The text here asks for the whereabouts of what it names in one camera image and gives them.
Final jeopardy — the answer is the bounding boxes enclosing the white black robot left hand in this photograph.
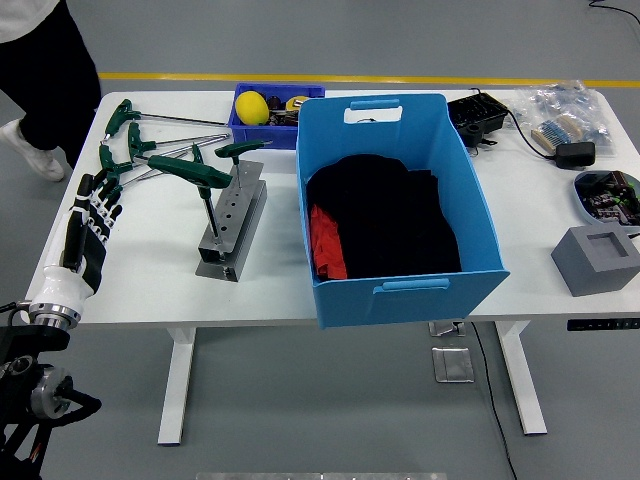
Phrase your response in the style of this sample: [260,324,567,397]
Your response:
[29,172,125,320]

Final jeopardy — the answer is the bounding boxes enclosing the large green T-handle hex key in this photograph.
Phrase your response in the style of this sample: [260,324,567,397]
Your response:
[147,154,235,246]

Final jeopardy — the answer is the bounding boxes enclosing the grey metal tool holder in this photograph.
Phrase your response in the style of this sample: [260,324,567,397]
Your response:
[194,159,269,284]

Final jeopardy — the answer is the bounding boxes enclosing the small green T-handle hex key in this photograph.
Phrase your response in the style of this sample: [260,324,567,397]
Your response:
[214,139,274,190]

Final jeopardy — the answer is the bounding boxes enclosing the white table leg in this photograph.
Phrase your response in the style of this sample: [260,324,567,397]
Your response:
[494,320,549,436]
[157,327,197,447]

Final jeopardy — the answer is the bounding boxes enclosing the person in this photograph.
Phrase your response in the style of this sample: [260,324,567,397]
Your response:
[0,0,103,183]

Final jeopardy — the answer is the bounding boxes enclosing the dark blue plastic bin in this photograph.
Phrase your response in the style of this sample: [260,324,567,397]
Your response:
[227,82,327,150]

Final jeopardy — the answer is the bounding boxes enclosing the yellow lemon-shaped ball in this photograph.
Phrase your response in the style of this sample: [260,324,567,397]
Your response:
[234,90,270,126]

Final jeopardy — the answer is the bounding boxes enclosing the red cloth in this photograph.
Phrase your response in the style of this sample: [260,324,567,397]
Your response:
[309,203,349,280]

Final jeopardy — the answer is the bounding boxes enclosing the light blue plastic crate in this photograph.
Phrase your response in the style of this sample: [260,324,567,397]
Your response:
[294,93,511,330]

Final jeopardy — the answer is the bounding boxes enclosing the black cloth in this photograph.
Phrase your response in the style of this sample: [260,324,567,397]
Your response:
[305,153,462,279]

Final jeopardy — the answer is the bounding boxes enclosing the silver floor plate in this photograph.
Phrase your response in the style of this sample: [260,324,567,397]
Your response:
[431,346,475,384]
[428,321,467,337]

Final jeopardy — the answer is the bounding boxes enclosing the black plastic tray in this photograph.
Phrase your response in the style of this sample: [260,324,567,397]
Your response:
[446,92,510,149]

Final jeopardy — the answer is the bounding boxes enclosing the tan resistor strip bundle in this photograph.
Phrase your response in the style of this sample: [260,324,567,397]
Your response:
[530,113,584,154]

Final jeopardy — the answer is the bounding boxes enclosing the grey foam block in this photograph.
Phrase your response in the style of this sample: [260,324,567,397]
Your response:
[550,225,640,298]

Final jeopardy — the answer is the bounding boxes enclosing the black power adapter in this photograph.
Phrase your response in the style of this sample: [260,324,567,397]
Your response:
[554,141,597,170]

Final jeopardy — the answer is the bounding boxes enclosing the clear plastic parts bags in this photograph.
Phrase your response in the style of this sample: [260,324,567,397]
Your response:
[509,79,614,156]

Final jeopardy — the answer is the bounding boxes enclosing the black table control panel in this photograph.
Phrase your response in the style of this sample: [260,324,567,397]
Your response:
[566,317,640,332]

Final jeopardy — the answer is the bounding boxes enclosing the pale blue tray with electronics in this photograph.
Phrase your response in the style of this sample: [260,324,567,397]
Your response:
[572,169,640,226]

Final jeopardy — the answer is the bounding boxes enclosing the long green T-handle hex key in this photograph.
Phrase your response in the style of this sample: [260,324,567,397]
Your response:
[103,98,232,140]

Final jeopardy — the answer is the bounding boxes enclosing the short green T-handle hex key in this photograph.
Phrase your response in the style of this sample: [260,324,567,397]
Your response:
[142,143,205,180]

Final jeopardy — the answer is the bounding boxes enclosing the black adapter cord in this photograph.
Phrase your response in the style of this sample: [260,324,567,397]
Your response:
[505,110,559,161]

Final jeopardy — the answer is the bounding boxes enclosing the black cable loop on floor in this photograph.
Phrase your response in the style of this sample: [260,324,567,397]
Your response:
[587,0,640,24]

